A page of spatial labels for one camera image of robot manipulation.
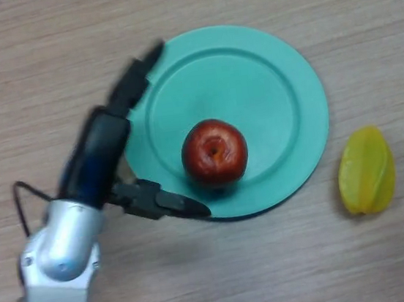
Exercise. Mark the yellow starfruit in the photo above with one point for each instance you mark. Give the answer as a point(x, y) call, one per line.
point(368, 171)

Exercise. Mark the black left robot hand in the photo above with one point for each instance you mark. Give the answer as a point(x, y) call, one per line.
point(103, 155)

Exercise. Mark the green plastic plate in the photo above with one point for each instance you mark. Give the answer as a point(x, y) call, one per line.
point(274, 105)

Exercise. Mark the red apple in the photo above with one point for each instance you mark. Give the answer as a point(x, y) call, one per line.
point(215, 153)

